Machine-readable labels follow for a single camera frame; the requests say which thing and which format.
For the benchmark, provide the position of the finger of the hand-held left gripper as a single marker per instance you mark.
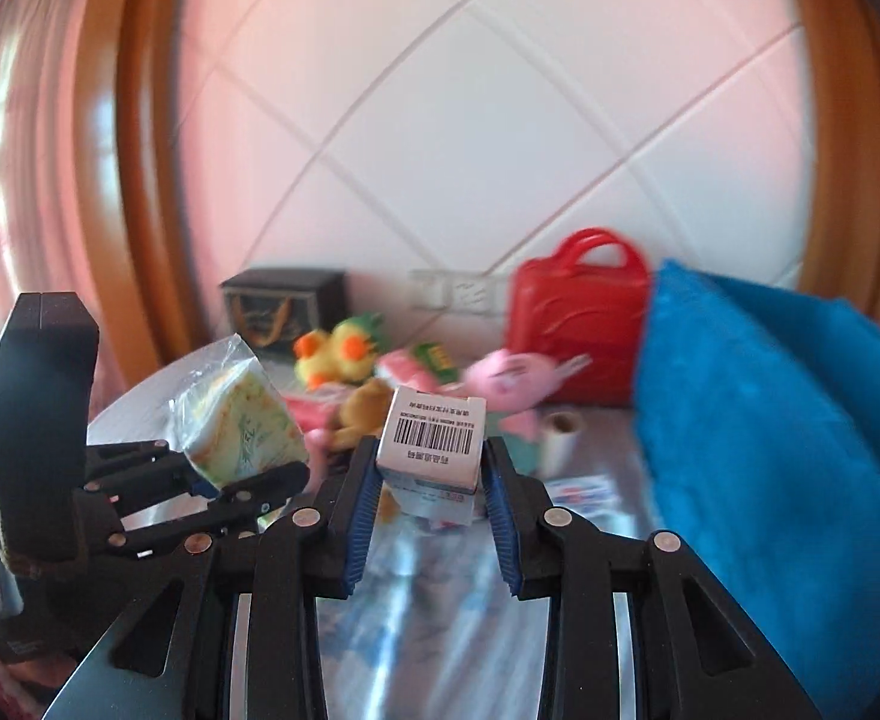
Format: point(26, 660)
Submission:
point(140, 457)
point(260, 491)

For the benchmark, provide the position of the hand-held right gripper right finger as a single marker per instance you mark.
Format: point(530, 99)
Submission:
point(501, 517)

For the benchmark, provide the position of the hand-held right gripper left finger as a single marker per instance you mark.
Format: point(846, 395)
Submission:
point(357, 510)

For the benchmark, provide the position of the green yellow tissue pack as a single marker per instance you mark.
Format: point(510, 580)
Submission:
point(237, 412)

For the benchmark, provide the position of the white barcode medicine box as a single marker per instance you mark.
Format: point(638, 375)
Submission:
point(432, 442)

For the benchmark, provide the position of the white wet wipes pack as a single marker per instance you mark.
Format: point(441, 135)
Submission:
point(582, 493)

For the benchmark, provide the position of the small pink tissue pack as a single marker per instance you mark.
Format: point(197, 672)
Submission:
point(306, 412)

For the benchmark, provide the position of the white paper roll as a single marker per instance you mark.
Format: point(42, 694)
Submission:
point(562, 442)

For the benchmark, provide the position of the brown teddy bear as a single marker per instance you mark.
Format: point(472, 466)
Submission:
point(361, 409)

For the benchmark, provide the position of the blue floral bedsheet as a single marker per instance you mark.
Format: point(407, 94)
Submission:
point(425, 615)

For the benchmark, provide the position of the pink pig plush teal body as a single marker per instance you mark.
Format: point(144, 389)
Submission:
point(515, 379)

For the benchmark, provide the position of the yellow duck plush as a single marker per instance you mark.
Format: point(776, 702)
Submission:
point(335, 356)

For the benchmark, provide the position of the dark gift box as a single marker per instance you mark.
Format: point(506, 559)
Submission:
point(282, 307)

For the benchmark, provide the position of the red plastic case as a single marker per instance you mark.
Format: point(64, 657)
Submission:
point(575, 330)

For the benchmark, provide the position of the pink curtain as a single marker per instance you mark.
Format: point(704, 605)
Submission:
point(20, 165)

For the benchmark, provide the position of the white wall sockets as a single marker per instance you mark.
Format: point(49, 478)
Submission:
point(458, 292)

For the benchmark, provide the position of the wooden headboard frame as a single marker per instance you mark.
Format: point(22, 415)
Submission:
point(140, 165)

